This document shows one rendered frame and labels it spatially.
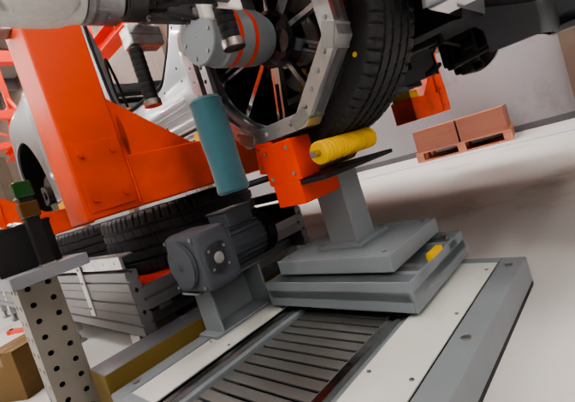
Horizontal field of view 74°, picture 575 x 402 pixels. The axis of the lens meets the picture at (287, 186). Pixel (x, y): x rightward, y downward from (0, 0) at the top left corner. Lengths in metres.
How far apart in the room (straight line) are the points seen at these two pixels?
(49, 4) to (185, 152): 0.85
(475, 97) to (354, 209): 4.64
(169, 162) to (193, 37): 0.49
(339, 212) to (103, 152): 0.71
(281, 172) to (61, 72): 0.68
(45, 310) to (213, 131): 0.68
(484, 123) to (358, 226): 3.85
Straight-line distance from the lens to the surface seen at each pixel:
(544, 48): 5.56
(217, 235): 1.11
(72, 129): 1.23
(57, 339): 1.31
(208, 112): 1.01
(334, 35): 0.88
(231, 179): 1.00
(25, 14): 0.60
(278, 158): 1.00
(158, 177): 1.29
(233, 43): 0.76
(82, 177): 1.20
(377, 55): 0.95
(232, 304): 1.35
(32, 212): 1.09
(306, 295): 1.15
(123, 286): 1.36
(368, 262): 1.00
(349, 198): 1.12
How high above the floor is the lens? 0.51
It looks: 3 degrees down
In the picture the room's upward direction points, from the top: 18 degrees counter-clockwise
